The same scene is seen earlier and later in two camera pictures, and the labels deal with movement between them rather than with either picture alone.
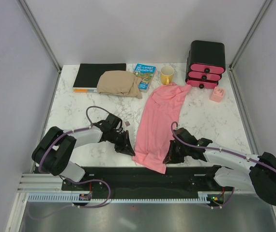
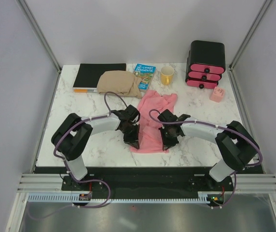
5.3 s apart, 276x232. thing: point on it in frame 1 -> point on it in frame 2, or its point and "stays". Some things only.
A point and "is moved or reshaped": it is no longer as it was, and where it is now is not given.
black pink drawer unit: (206, 63) stays
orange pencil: (83, 90) stays
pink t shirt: (157, 123) is moved or reshaped
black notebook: (88, 74) stays
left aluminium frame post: (39, 33) stays
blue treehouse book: (145, 73) stays
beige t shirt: (122, 82) stays
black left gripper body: (118, 138) -> (130, 134)
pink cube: (218, 94) stays
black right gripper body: (176, 152) -> (168, 139)
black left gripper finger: (126, 148) -> (135, 144)
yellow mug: (166, 73) stays
